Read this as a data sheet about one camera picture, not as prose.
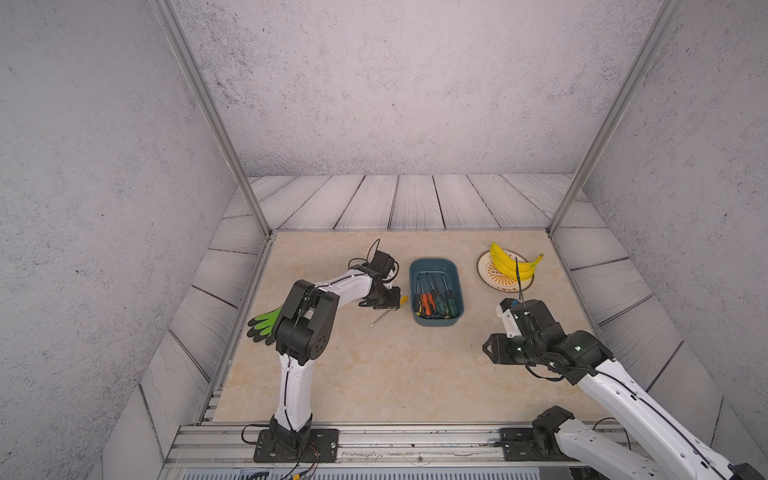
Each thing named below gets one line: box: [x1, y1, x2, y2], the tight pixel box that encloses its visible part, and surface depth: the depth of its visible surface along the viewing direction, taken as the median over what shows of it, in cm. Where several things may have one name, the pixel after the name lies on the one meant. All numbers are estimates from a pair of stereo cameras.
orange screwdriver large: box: [419, 273, 431, 316], surface depth 98 cm
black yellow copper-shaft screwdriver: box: [434, 275, 446, 319], surface depth 95 cm
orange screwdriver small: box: [426, 276, 437, 316], surface depth 99 cm
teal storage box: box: [409, 258, 464, 326], surface depth 101 cm
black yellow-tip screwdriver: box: [414, 273, 421, 316], surface depth 99 cm
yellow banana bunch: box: [490, 242, 544, 281], surface depth 106 cm
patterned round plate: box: [476, 248, 535, 293], surface depth 107 cm
